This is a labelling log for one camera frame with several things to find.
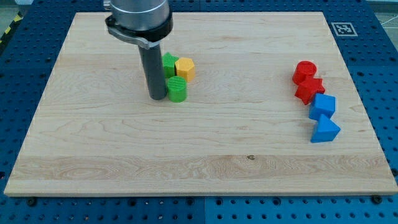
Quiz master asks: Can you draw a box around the blue cube block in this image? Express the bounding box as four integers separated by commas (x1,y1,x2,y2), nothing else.
308,93,336,120

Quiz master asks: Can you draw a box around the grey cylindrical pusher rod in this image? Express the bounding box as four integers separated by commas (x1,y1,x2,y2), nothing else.
139,45,167,100

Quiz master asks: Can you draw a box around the red cylinder block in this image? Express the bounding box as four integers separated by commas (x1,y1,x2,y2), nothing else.
292,60,317,85

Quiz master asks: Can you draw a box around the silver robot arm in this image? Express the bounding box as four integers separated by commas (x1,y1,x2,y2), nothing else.
103,0,173,100

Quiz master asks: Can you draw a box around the fiducial marker tag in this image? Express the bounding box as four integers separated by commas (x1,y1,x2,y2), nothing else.
331,22,358,37

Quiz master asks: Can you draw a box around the blue triangle block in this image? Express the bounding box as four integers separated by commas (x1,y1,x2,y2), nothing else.
310,114,341,143

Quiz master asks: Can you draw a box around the red star block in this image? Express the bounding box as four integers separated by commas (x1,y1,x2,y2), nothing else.
295,78,326,105

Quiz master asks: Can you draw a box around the yellow hexagon block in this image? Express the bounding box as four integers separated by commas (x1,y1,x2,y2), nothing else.
175,57,195,82

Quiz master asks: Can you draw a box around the wooden board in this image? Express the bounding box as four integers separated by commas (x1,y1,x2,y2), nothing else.
4,12,397,197

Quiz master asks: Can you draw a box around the green star block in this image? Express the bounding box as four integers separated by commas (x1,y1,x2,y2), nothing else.
162,52,179,78

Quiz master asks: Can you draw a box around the green cylinder block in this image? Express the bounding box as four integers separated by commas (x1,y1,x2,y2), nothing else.
167,76,187,103

